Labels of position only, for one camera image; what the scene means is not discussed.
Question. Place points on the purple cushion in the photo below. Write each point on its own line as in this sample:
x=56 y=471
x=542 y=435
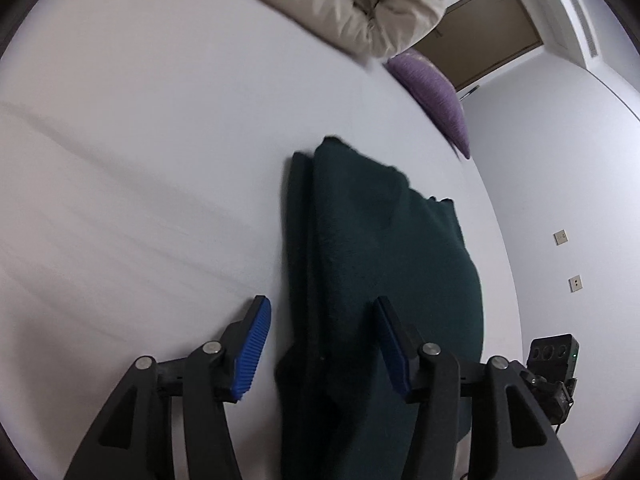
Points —
x=435 y=94

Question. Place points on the wall switch plate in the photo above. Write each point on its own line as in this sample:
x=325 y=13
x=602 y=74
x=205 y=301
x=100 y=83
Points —
x=560 y=237

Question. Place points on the brown door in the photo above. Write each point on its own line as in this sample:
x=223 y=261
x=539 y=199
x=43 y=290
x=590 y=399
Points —
x=476 y=37

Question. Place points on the black camera box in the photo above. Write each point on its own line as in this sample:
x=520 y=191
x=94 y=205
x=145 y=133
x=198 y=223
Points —
x=554 y=358

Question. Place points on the ceiling air vent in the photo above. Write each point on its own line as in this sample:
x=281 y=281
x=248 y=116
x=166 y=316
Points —
x=591 y=41

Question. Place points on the dark green sweater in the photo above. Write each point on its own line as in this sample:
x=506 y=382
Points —
x=355 y=230

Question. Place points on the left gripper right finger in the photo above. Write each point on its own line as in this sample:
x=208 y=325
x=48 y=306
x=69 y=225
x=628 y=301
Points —
x=511 y=437

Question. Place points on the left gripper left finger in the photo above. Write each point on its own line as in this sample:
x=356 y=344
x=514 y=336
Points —
x=131 y=436

